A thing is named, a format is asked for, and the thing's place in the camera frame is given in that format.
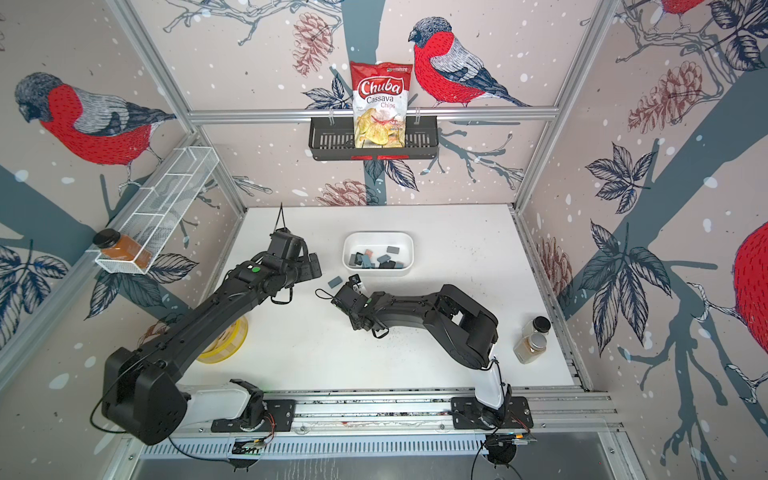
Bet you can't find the circuit board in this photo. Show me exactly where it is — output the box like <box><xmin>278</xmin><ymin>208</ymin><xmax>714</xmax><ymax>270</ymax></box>
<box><xmin>232</xmin><ymin>439</ymin><xmax>269</xmax><ymax>455</ymax></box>
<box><xmin>484</xmin><ymin>433</ymin><xmax>537</xmax><ymax>449</ymax></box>

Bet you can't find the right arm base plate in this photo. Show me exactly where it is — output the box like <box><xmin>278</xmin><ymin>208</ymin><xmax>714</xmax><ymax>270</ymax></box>
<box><xmin>451</xmin><ymin>396</ymin><xmax>534</xmax><ymax>431</ymax></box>

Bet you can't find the orange spice jar black lid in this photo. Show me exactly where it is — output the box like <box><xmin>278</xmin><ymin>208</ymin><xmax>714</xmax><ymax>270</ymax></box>
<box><xmin>93</xmin><ymin>228</ymin><xmax>152</xmax><ymax>269</ymax></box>

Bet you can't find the right circuit board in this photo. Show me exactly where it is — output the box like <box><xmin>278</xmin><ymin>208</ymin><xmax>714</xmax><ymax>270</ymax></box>
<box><xmin>484</xmin><ymin>433</ymin><xmax>537</xmax><ymax>449</ymax></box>

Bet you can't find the left black power cable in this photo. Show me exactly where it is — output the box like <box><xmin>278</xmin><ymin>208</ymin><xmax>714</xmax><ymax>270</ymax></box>
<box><xmin>167</xmin><ymin>434</ymin><xmax>238</xmax><ymax>464</ymax></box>

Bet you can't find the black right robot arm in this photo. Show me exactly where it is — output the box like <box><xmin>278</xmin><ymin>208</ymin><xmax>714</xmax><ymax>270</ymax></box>
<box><xmin>330</xmin><ymin>276</ymin><xmax>507</xmax><ymax>430</ymax></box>

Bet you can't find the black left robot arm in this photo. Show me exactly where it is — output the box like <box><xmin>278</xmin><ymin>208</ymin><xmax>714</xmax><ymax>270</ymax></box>
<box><xmin>94</xmin><ymin>227</ymin><xmax>322</xmax><ymax>445</ymax></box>

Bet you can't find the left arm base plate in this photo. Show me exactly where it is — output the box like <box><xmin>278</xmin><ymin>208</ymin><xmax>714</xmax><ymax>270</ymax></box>
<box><xmin>210</xmin><ymin>399</ymin><xmax>296</xmax><ymax>434</ymax></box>

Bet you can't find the Chuba cassava chips bag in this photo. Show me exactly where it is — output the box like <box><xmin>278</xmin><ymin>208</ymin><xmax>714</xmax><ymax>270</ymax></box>
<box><xmin>350</xmin><ymin>62</ymin><xmax>413</xmax><ymax>148</ymax></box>

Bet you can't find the bottle with black cap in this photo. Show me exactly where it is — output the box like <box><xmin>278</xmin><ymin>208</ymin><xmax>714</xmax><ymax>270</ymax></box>
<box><xmin>522</xmin><ymin>316</ymin><xmax>552</xmax><ymax>337</ymax></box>

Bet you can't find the bottle with brown liquid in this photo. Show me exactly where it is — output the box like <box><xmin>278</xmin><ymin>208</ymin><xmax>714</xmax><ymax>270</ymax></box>
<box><xmin>514</xmin><ymin>332</ymin><xmax>547</xmax><ymax>364</ymax></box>

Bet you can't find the left circuit board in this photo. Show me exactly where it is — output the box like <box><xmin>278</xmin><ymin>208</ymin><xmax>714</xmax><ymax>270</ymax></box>
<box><xmin>232</xmin><ymin>439</ymin><xmax>269</xmax><ymax>455</ymax></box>

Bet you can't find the white storage box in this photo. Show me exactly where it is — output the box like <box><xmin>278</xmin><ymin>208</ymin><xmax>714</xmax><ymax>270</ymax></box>
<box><xmin>341</xmin><ymin>231</ymin><xmax>415</xmax><ymax>277</ymax></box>

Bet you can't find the clear acrylic wall shelf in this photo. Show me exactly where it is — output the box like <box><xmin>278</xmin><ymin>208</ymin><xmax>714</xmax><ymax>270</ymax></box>
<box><xmin>95</xmin><ymin>146</ymin><xmax>219</xmax><ymax>274</ymax></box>

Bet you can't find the black wire wall basket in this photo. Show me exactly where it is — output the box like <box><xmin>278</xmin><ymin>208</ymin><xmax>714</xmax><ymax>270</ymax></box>
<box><xmin>309</xmin><ymin>116</ymin><xmax>439</xmax><ymax>161</ymax></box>

